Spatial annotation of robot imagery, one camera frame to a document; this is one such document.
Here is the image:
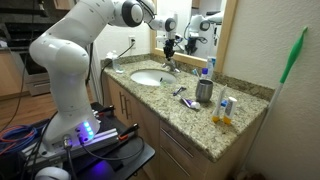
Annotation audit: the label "tall white tube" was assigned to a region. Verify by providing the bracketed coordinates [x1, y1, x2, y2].
[207, 57, 216, 79]

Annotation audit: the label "green handled mop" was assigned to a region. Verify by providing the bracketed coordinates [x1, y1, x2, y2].
[241, 26, 308, 172]

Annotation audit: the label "white bottle blue cap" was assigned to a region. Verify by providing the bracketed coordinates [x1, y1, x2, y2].
[200, 68, 208, 79]

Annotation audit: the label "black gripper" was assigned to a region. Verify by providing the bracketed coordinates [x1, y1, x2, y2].
[163, 39, 174, 61]

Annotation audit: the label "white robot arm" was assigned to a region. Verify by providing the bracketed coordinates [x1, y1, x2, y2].
[29, 0, 178, 158]

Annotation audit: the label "chrome sink faucet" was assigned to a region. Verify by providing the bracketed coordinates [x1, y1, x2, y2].
[161, 60, 180, 73]

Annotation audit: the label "wooden vanity cabinet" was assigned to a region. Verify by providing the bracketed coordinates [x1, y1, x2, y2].
[105, 70, 267, 180]

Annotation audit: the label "blue razor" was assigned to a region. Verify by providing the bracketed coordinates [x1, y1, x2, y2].
[173, 86, 187, 96]

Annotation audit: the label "white lotion tube orange cap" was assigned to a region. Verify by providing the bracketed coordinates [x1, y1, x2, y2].
[223, 97, 237, 125]

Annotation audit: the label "wood framed mirror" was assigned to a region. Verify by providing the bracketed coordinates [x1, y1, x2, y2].
[152, 0, 238, 72]

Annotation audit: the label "white oval sink basin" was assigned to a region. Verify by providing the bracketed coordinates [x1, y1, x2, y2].
[130, 69, 176, 86]

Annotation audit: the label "metal tumbler cup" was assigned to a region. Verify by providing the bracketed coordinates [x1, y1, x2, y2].
[195, 79, 213, 102]

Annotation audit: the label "blue and orange cables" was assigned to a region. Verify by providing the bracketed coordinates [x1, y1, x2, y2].
[0, 122, 48, 155]

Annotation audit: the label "clear plastic water bottle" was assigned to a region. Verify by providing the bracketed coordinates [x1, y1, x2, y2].
[112, 52, 124, 74]

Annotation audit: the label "white wall outlet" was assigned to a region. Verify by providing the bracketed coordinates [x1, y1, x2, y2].
[128, 36, 136, 49]

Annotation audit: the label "black power cable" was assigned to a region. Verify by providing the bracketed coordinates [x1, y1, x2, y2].
[99, 39, 137, 104]

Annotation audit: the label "black robot cart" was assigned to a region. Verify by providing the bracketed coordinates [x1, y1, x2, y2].
[0, 101, 156, 180]

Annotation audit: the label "purple toothpaste tube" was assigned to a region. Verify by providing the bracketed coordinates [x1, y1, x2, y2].
[182, 98, 200, 110]

